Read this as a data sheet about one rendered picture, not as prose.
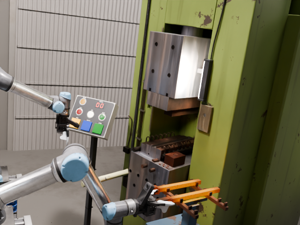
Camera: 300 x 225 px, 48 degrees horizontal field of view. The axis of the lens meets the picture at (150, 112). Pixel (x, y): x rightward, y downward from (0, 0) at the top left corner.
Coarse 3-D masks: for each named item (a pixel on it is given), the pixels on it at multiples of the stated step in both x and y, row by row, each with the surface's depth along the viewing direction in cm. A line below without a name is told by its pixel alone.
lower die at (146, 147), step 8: (176, 136) 268; (184, 136) 267; (144, 144) 241; (152, 144) 237; (168, 144) 241; (176, 144) 246; (184, 144) 248; (192, 144) 254; (144, 152) 242; (152, 152) 236; (160, 152) 231; (160, 160) 232
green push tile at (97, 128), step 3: (96, 123) 254; (96, 126) 253; (99, 126) 253; (102, 126) 252; (93, 129) 253; (96, 129) 253; (99, 129) 252; (102, 129) 252; (93, 132) 253; (96, 132) 252; (99, 132) 251
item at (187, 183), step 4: (192, 180) 201; (196, 180) 202; (200, 180) 203; (168, 184) 192; (172, 184) 193; (176, 184) 194; (180, 184) 194; (184, 184) 196; (188, 184) 198; (192, 184) 199; (156, 188) 186; (160, 188) 186; (164, 188) 188; (172, 188) 191; (176, 188) 193
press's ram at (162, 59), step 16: (160, 32) 221; (160, 48) 222; (176, 48) 212; (192, 48) 216; (208, 48) 228; (160, 64) 223; (176, 64) 213; (192, 64) 221; (144, 80) 236; (160, 80) 225; (176, 80) 215; (192, 80) 225; (176, 96) 218; (192, 96) 230
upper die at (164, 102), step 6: (150, 96) 233; (156, 96) 229; (162, 96) 224; (150, 102) 233; (156, 102) 229; (162, 102) 225; (168, 102) 222; (174, 102) 226; (180, 102) 230; (186, 102) 235; (192, 102) 240; (198, 102) 245; (162, 108) 225; (168, 108) 223; (174, 108) 228; (180, 108) 232
